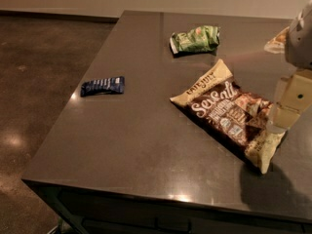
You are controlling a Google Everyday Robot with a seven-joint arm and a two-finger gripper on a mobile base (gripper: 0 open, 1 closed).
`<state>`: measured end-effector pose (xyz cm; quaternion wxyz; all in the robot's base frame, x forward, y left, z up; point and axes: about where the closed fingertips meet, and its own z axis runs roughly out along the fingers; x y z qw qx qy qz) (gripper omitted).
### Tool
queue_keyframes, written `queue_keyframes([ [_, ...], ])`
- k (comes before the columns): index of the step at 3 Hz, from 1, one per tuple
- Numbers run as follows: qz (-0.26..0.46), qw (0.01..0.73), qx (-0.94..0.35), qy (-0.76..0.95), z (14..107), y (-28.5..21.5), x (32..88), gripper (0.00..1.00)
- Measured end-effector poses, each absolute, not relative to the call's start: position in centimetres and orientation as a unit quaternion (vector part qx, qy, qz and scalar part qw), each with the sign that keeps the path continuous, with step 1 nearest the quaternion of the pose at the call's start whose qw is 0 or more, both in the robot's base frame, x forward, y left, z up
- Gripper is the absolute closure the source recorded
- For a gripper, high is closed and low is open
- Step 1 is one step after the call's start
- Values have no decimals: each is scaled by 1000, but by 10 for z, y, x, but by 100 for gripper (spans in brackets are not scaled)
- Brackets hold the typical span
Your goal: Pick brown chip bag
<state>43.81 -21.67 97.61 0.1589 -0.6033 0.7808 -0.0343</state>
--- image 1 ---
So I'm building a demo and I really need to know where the green chip bag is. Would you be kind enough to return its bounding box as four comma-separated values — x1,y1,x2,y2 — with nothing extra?
170,25,219,55

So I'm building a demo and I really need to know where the dark table frame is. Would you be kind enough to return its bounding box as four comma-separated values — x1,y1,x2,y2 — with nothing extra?
23,178,312,234

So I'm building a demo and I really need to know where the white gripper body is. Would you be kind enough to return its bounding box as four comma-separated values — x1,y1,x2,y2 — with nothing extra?
285,0,312,69

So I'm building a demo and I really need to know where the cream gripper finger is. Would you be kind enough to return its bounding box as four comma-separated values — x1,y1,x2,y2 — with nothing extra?
266,69,312,134

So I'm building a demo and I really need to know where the brown chip bag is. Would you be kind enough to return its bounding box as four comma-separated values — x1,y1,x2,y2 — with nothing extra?
171,59,283,174

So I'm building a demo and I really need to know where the blue snack wrapper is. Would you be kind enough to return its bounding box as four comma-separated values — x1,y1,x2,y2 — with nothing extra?
80,76,125,97

